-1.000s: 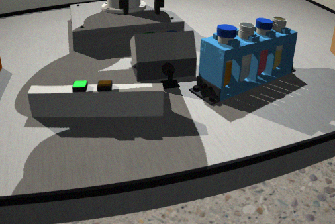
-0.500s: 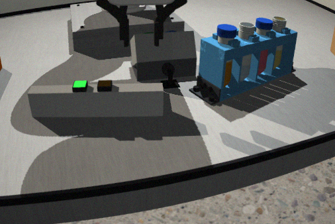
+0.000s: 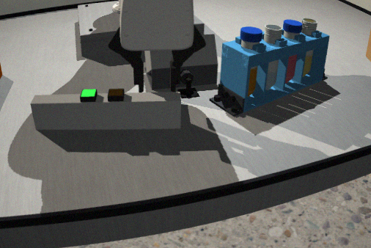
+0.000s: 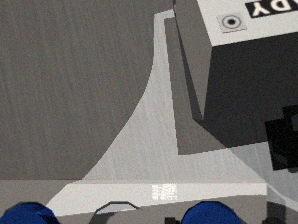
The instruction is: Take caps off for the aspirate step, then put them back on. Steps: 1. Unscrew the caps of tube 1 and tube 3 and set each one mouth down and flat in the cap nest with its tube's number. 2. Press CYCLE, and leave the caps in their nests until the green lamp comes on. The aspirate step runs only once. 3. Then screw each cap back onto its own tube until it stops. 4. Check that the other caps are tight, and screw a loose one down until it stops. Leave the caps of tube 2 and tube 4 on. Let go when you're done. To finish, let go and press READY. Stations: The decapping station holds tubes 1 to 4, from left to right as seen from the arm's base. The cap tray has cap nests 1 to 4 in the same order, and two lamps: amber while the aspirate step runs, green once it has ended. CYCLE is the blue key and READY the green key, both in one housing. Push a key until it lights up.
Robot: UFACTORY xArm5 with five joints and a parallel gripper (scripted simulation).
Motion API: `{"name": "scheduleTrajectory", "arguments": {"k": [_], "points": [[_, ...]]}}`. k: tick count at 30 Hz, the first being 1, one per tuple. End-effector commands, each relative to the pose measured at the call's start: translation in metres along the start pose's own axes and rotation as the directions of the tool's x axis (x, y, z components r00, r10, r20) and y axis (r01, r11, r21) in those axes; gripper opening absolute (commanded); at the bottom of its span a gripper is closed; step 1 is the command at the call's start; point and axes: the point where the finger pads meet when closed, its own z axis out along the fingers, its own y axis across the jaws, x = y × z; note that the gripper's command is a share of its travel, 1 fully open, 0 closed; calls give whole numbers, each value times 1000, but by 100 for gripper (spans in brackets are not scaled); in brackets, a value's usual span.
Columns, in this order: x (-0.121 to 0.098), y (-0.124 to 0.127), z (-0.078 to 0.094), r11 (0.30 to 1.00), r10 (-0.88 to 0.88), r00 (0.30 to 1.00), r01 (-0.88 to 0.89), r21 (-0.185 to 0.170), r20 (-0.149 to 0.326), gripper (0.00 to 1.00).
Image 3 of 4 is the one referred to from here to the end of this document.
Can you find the blue tube rack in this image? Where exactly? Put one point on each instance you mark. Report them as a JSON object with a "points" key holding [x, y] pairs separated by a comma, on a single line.
{"points": [[237, 61]]}

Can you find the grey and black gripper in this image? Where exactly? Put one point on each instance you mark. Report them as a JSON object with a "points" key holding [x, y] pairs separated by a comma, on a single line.
{"points": [[156, 25]]}

